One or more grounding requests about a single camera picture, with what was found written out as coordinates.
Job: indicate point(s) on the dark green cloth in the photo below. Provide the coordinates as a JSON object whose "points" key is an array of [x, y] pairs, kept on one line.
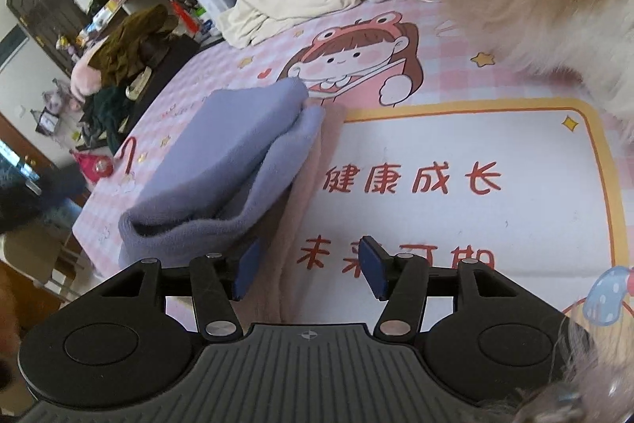
{"points": [[106, 115]]}

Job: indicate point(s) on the olive green clothes pile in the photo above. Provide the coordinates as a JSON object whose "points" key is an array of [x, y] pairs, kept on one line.
{"points": [[133, 41]]}

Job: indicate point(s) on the pink printed cartoon mat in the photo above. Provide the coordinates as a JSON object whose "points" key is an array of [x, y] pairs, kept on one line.
{"points": [[446, 145]]}

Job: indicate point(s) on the small red bag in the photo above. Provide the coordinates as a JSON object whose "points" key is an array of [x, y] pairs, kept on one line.
{"points": [[94, 166]]}

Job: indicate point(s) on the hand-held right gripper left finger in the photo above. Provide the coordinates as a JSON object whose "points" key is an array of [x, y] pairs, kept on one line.
{"points": [[246, 269]]}

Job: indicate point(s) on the brown and lavender sweater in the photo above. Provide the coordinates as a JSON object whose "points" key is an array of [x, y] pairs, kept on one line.
{"points": [[223, 165]]}

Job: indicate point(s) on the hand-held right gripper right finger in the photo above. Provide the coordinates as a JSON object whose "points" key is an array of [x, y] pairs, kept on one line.
{"points": [[374, 272]]}

